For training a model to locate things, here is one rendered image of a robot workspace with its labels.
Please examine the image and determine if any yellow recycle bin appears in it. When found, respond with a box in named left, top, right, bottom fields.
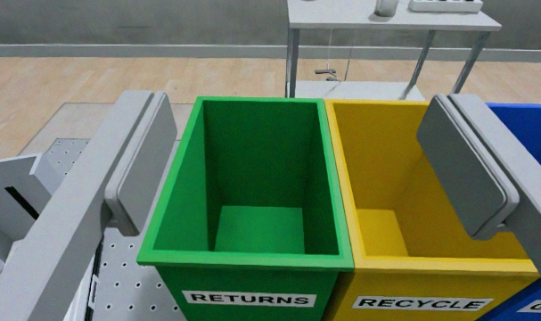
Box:
left=321, top=99, right=541, bottom=321

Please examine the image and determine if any green returns bin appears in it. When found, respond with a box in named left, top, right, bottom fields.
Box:
left=136, top=96, right=354, bottom=321

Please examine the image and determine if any blue waste bin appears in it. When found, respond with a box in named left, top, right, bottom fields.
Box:
left=475, top=103, right=541, bottom=321

